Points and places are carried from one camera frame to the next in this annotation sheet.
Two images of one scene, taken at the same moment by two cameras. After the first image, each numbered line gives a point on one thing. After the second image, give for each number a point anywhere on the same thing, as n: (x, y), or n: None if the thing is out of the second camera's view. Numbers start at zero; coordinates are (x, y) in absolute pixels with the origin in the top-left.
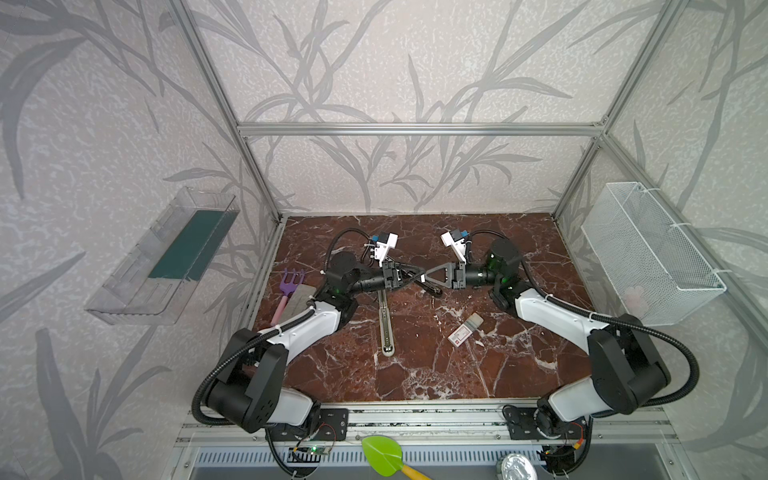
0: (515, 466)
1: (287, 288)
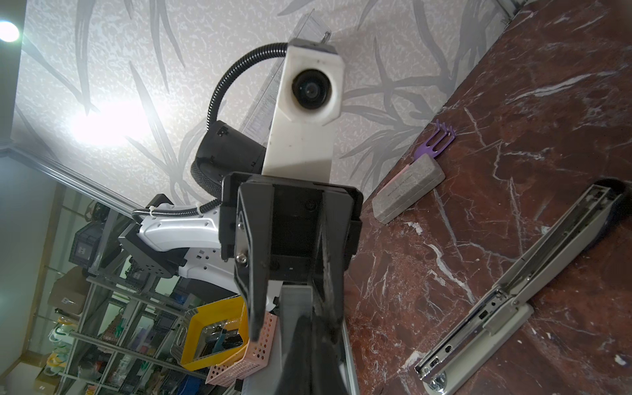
0: None
1: (425, 149)
